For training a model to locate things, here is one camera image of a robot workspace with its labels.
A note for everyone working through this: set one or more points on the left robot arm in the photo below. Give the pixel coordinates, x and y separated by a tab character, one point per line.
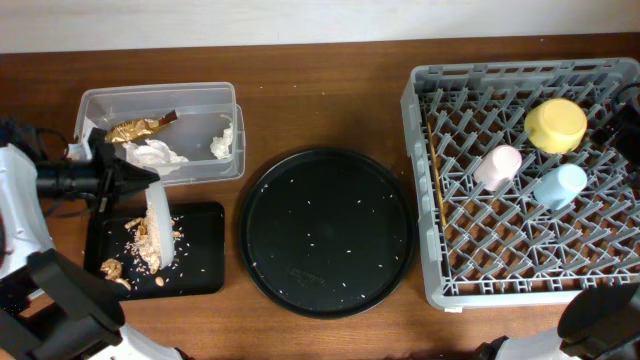
51	308

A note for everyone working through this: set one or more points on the yellow bowl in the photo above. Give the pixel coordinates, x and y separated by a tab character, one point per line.
556	126

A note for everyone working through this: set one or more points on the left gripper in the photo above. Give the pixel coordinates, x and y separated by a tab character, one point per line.
120	177

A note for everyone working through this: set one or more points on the grey dishwasher rack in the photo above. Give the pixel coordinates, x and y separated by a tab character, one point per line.
500	248

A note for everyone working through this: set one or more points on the large white tissue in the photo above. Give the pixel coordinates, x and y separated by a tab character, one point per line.
154	152

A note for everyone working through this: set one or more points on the clear plastic bin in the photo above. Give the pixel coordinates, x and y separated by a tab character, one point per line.
204	110

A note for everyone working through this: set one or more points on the grey plate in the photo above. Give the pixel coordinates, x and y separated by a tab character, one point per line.
161	228

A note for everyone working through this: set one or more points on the wooden chopstick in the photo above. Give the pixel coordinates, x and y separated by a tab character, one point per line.
439	185
434	160

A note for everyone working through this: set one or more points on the gold snack wrapper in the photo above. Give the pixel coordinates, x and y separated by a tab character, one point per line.
131	130

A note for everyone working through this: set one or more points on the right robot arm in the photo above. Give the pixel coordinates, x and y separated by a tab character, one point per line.
601	323

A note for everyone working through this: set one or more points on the round black tray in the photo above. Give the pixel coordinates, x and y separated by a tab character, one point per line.
327	233

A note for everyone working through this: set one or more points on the food scraps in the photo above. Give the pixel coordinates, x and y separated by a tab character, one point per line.
145	242

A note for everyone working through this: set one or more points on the black rectangular tray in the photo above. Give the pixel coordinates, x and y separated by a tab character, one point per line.
198	264

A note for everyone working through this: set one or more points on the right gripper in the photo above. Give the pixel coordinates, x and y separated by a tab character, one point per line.
628	140

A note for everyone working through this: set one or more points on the small white tissue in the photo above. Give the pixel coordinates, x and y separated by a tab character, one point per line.
221	146

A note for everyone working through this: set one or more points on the pink cup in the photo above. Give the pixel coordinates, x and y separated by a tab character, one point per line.
499	166

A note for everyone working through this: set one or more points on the light blue cup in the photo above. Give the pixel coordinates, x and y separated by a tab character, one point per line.
560	186

